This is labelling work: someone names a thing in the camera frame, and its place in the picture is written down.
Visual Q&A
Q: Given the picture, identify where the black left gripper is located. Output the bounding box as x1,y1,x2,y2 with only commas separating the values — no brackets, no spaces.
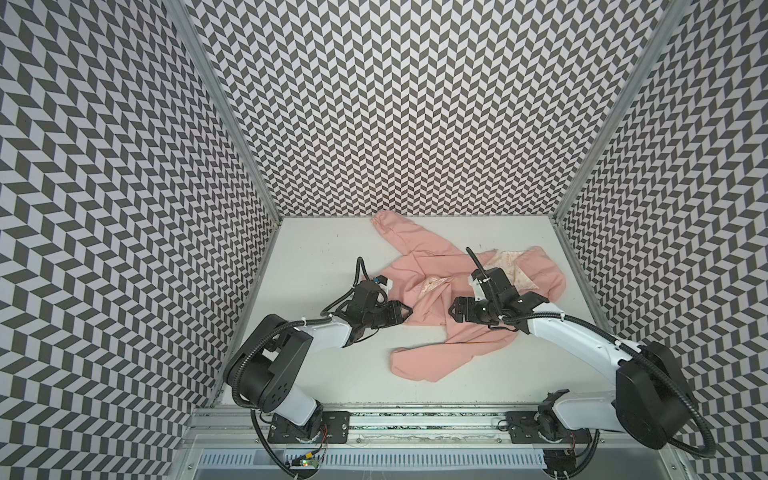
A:
361,297,415,326

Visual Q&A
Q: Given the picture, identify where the pink Snoopy zip jacket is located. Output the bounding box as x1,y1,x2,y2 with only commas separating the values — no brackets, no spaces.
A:
370,209,568,383

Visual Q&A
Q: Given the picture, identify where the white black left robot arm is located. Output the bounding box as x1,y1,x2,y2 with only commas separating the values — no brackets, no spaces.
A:
224,276,413,443

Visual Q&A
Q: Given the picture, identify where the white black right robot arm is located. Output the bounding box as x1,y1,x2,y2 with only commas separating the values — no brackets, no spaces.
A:
448,292,701,450

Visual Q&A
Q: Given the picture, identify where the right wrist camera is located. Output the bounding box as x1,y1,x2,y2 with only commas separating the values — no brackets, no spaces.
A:
470,267,519,303

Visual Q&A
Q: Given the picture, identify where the black right corrugated cable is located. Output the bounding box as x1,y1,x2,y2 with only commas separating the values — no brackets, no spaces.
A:
488,311,716,458

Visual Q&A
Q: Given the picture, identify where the black corrugated cable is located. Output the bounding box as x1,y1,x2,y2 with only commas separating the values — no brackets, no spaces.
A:
230,256,376,409
488,311,716,458

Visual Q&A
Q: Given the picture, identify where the black left corrugated cable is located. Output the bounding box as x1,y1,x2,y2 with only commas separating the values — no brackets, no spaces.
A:
230,256,376,409

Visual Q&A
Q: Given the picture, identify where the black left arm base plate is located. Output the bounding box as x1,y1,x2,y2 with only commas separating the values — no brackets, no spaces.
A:
268,411,351,444

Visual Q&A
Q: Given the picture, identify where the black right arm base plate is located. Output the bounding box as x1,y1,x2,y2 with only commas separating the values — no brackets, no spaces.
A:
496,411,592,445

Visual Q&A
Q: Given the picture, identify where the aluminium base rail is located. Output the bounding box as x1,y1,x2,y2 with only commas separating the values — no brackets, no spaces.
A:
173,403,685,454

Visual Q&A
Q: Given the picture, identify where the aluminium corner post right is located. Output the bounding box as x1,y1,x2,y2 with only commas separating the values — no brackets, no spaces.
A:
551,0,692,226

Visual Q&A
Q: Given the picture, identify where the aluminium corner post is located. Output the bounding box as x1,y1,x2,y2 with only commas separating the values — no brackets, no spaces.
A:
551,0,692,226
164,0,282,222

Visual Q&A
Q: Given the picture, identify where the aluminium corner post left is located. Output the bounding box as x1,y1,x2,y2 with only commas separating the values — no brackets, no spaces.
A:
164,0,282,222

